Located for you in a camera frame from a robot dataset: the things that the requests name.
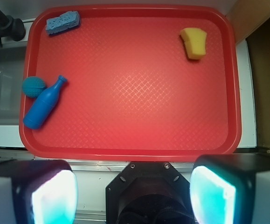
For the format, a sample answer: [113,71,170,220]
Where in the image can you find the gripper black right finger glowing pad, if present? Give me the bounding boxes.
[190,154,270,224]

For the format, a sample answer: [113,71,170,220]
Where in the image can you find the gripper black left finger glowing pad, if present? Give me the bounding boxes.
[0,160,78,224]

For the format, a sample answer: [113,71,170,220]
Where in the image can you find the blue textured ball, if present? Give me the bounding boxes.
[22,76,46,98]

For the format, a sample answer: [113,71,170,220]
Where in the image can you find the blue plastic bottle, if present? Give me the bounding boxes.
[23,75,67,129]

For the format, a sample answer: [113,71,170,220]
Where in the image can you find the grey plastic sink basin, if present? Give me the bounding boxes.
[0,45,26,126]

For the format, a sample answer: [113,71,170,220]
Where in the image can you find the red plastic tray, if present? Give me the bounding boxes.
[19,5,242,162]

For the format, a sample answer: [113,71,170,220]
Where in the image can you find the yellow scrub sponge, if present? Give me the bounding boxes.
[180,28,207,60]

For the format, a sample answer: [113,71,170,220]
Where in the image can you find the grey sink faucet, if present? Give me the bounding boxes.
[0,10,26,47]

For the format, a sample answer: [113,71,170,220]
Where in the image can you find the wooden board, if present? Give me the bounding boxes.
[226,0,270,45]

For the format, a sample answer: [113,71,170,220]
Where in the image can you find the blue cellulose sponge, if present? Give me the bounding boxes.
[46,11,80,35]

